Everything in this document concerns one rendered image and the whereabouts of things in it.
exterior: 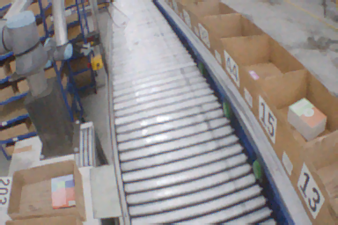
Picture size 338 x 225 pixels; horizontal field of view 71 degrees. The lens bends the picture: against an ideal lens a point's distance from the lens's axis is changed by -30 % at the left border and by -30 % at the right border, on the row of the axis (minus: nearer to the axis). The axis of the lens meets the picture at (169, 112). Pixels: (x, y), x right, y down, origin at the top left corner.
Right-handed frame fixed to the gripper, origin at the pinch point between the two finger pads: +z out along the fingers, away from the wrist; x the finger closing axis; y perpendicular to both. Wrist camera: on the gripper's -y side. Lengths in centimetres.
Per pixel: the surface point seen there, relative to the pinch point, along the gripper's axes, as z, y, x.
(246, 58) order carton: 68, -24, 63
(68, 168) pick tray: -5, 38, 83
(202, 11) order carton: 68, -44, -13
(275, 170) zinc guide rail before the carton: 56, 2, 128
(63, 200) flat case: -7, 44, 101
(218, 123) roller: 57, 7, 76
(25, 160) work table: -31, 56, 60
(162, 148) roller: 34, 21, 79
